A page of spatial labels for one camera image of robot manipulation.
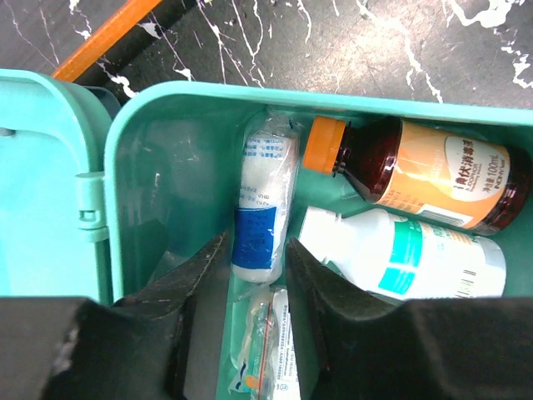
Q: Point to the orange wooden shelf rack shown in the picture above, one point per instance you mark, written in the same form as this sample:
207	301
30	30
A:
115	28

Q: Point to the white blue mask packet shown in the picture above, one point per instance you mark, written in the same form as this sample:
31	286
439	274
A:
266	360

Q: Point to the teal medicine kit box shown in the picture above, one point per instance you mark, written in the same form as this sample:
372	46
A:
100	199

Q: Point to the brown syrup bottle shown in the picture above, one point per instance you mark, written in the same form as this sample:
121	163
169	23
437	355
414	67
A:
460	181

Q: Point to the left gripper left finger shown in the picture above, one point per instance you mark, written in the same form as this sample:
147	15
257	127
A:
161	342

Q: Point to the white green pill bottle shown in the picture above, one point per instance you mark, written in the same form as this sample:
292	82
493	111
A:
403	258

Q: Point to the blue white spray can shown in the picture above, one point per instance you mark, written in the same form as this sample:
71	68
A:
270	162

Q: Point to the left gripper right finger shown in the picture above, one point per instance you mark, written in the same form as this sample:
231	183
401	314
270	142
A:
350	344

